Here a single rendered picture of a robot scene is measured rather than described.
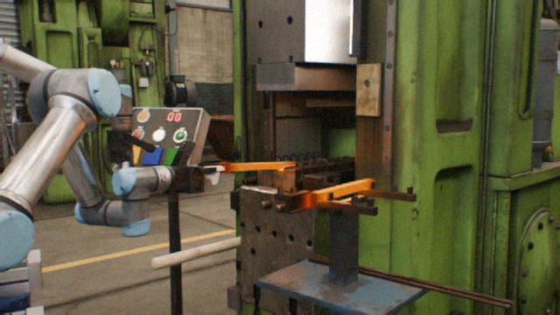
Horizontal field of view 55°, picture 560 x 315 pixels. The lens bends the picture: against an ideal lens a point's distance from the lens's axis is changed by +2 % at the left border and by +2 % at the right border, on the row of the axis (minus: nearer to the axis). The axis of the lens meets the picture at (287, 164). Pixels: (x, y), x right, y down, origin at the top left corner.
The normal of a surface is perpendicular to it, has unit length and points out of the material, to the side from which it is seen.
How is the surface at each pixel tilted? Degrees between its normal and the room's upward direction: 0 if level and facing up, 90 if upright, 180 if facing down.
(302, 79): 90
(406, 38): 90
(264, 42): 90
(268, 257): 90
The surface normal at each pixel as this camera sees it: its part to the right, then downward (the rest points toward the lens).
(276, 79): -0.71, 0.10
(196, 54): 0.65, 0.05
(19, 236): 0.91, 0.14
